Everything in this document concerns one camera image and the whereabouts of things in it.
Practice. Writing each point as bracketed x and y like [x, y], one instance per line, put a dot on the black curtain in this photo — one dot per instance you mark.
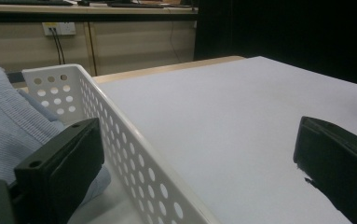
[275, 31]

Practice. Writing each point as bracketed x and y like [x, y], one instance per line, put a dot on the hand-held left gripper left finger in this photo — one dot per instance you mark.
[61, 168]

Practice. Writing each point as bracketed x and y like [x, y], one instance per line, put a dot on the black keyboard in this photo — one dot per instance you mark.
[27, 2]
[135, 5]

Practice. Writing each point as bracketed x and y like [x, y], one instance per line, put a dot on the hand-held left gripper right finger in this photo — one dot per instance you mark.
[337, 161]

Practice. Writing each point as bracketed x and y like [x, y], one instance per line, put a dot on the light blue knit tank top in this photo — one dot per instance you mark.
[5, 124]

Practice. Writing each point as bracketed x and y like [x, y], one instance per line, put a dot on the white perforated plastic basket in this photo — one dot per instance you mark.
[58, 69]

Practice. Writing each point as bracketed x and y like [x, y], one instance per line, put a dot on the beige office desk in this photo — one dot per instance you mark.
[135, 43]

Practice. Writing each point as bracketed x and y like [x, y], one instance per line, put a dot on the white wall power socket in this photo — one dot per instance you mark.
[65, 28]

